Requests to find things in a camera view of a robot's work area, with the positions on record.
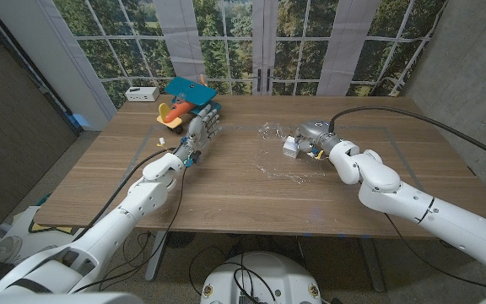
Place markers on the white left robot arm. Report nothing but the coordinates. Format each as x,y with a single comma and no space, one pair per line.
142,202

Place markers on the white table leg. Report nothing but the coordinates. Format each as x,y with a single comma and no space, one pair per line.
156,257

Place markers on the grey table leg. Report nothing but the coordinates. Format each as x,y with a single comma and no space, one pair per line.
373,266

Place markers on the grey sneaker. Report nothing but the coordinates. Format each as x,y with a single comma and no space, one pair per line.
36,254
6,249

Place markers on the white power box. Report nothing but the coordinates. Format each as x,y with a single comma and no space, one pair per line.
142,93

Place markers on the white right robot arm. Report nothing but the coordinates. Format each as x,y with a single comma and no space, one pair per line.
386,186

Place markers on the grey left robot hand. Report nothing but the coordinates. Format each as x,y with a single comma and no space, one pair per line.
198,135

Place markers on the black ribbed round object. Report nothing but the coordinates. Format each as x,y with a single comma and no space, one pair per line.
179,239

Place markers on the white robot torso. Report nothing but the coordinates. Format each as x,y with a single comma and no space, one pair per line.
264,278

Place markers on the small white cube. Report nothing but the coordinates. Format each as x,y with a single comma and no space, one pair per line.
290,148

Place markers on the printed window forest backdrop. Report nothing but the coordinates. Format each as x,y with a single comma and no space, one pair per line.
226,42

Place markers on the teal and orange toy plane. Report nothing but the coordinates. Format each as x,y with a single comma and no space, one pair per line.
190,90

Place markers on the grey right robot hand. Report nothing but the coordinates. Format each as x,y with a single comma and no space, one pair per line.
316,133

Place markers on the clear plastic wrap sheet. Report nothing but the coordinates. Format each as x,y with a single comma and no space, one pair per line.
274,131

